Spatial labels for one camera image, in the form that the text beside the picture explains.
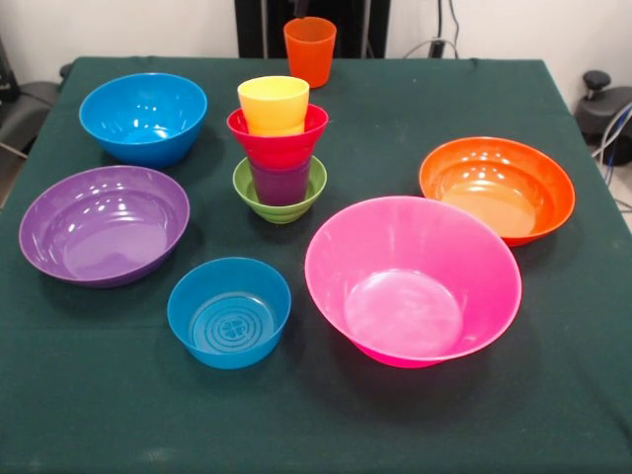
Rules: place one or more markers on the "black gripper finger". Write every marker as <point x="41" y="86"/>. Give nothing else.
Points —
<point x="302" y="6"/>

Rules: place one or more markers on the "orange plastic cup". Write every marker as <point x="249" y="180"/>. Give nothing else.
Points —
<point x="310" y="59"/>

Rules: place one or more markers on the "yellow plastic cup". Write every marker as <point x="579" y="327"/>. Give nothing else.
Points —
<point x="274" y="106"/>

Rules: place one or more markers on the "red plastic bowl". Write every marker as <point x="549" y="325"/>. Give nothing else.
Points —
<point x="279" y="150"/>

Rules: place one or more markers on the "purple plastic cup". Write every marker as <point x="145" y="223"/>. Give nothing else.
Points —
<point x="279" y="187"/>

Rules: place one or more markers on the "pink plastic bowl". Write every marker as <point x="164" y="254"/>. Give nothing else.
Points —
<point x="410" y="296"/>

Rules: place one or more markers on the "large blue plastic bowl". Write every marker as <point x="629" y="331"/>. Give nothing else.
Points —
<point x="143" y="128"/>

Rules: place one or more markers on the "green plastic bowl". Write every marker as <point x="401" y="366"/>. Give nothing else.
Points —
<point x="286" y="214"/>

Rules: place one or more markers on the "orange plastic bowl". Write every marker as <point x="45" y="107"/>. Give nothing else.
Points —
<point x="494" y="192"/>

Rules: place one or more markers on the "black chair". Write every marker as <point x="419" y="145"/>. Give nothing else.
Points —
<point x="24" y="108"/>

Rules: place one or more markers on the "purple plastic bowl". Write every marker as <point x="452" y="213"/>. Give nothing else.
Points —
<point x="99" y="232"/>

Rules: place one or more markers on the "small blue plastic bowl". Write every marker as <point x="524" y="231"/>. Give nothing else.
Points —
<point x="227" y="321"/>

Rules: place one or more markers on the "dark green tablecloth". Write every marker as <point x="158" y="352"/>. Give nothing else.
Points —
<point x="316" y="419"/>

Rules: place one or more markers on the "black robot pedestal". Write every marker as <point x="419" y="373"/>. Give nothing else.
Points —
<point x="355" y="24"/>

